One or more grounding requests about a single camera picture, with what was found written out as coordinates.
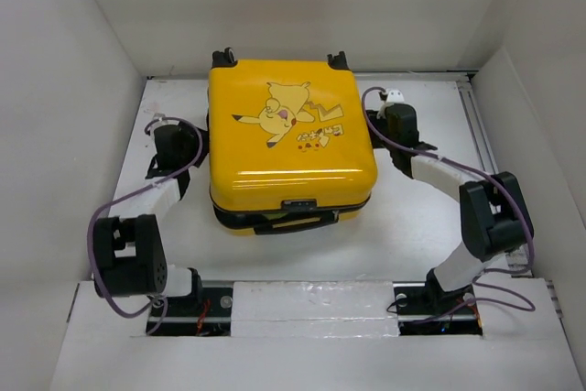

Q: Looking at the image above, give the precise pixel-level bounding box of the yellow hard-shell suitcase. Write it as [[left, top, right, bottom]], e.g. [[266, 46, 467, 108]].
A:
[[207, 49, 377, 235]]

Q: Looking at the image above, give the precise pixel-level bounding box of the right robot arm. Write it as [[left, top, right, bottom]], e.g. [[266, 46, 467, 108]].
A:
[[367, 103, 534, 314]]

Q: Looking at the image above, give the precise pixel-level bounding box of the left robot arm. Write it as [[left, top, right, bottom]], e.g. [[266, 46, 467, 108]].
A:
[[87, 116, 209, 310]]

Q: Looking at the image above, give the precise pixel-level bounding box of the white foam board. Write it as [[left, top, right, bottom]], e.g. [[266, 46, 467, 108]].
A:
[[231, 281, 399, 339]]

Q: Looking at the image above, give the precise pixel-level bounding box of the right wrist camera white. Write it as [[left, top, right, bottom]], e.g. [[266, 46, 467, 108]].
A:
[[377, 89, 405, 119]]

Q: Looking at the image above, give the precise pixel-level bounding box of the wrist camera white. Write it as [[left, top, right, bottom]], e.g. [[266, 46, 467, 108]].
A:
[[377, 89, 405, 119], [144, 114, 167, 136]]

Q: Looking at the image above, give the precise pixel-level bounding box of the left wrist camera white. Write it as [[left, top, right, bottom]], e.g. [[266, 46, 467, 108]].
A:
[[144, 114, 167, 136]]

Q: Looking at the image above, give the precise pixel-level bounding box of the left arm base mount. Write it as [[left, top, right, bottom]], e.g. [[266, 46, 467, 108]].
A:
[[146, 281, 233, 337]]

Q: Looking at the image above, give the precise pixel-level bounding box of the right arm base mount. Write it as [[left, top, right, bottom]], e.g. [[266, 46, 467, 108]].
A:
[[386, 283, 483, 336]]

